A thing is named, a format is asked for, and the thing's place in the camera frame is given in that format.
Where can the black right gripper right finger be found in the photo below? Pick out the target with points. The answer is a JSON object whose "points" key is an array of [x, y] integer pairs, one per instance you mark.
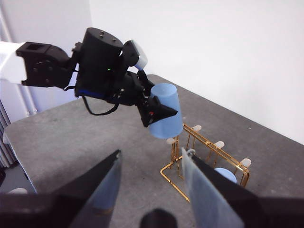
{"points": [[237, 209]]}

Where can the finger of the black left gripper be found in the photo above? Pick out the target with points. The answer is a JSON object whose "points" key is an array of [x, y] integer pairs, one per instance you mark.
{"points": [[146, 83], [156, 112]]}

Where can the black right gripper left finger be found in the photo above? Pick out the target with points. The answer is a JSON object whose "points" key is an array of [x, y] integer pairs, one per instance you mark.
{"points": [[59, 209]]}

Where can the blue ribbed cup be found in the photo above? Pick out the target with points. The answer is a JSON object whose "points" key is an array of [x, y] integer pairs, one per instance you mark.
{"points": [[225, 174], [166, 126]]}

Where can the pale grey left wrist camera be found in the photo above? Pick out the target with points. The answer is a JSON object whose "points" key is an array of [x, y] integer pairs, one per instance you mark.
{"points": [[140, 55]]}

